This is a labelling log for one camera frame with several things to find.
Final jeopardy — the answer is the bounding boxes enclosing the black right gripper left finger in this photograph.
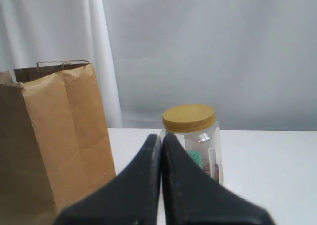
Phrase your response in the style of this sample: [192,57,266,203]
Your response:
[54,134,161,225]

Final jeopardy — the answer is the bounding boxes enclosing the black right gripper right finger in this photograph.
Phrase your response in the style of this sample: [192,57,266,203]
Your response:
[161,134,275,225]

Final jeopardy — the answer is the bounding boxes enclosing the clear jar yellow lid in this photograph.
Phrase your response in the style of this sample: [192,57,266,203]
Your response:
[160,104,224,185]

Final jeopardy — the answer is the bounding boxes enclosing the brown paper bag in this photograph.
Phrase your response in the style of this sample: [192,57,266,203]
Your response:
[0,60,116,225]

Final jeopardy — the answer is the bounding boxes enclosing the white backdrop curtain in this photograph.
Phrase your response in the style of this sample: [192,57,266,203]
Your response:
[0,0,123,128]

